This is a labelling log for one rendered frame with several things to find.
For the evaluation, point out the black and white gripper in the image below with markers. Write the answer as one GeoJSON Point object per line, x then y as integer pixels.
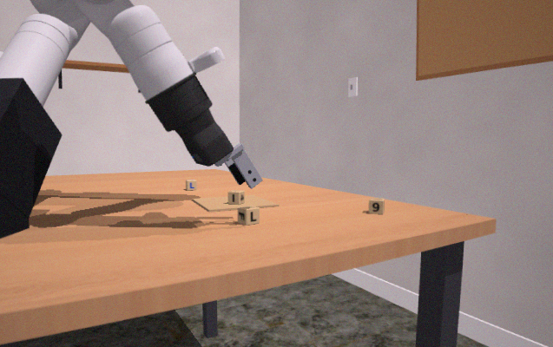
{"type": "Point", "coordinates": [171, 88]}

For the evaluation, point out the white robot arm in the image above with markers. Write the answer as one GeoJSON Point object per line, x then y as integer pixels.
{"type": "Point", "coordinates": [41, 45]}

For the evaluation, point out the beige letter block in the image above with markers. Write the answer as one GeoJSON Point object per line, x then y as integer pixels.
{"type": "Point", "coordinates": [236, 197]}
{"type": "Point", "coordinates": [248, 215]}
{"type": "Point", "coordinates": [191, 185]}
{"type": "Point", "coordinates": [376, 206]}

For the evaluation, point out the tan square mat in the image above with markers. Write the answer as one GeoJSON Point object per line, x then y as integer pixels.
{"type": "Point", "coordinates": [221, 203]}

